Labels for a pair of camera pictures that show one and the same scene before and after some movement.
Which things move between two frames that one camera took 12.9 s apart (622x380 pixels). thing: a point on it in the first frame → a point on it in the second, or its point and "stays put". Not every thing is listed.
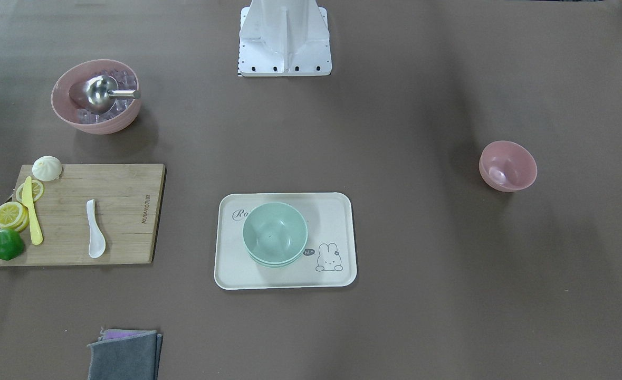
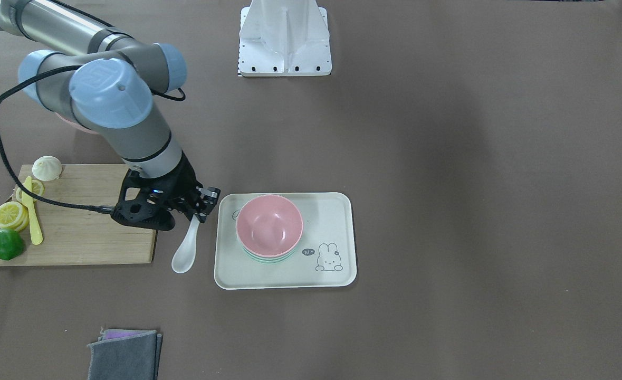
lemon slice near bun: (37, 190) stays put
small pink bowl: (508, 165) → (269, 226)
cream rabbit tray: (285, 240) stays put
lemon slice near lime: (12, 215) stays put
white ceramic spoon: (97, 240) → (184, 259)
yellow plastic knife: (27, 200) stays put
